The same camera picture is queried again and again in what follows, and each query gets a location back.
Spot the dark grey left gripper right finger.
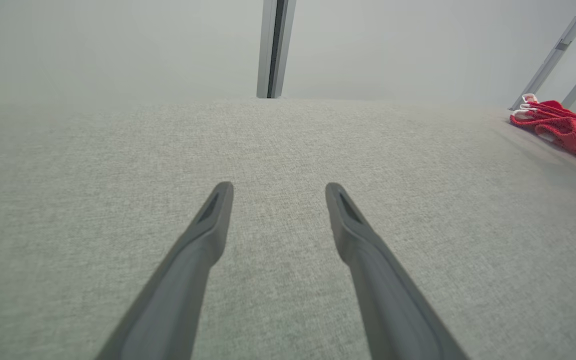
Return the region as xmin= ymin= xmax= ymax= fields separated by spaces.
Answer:
xmin=325 ymin=182 xmax=471 ymax=360

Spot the grey aluminium partition post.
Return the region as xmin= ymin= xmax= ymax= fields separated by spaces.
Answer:
xmin=256 ymin=0 xmax=297 ymax=99

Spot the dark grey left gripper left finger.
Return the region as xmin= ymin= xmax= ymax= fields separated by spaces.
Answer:
xmin=95 ymin=181 xmax=234 ymax=360

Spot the red garment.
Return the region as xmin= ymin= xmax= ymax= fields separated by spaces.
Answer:
xmin=509 ymin=93 xmax=576 ymax=168

